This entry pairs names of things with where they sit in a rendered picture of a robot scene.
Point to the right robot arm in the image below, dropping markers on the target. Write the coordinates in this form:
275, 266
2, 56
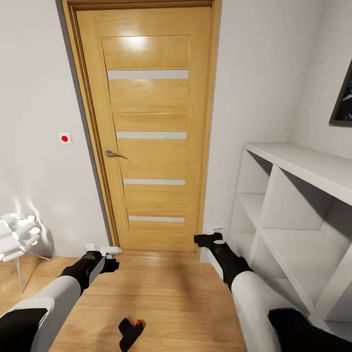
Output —
276, 324

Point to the door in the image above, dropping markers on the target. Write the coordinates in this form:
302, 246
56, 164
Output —
146, 72

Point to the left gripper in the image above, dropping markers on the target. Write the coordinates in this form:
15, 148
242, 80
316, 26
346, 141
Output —
110, 265

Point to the electric switch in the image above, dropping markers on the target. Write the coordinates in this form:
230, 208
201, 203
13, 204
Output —
65, 138

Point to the bookcase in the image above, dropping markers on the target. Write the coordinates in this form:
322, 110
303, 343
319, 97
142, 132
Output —
282, 196

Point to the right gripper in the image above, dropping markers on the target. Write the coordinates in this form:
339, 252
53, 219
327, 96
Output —
203, 240

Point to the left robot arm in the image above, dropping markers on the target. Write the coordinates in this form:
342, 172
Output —
33, 324

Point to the digital camera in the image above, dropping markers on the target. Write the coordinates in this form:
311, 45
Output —
130, 333

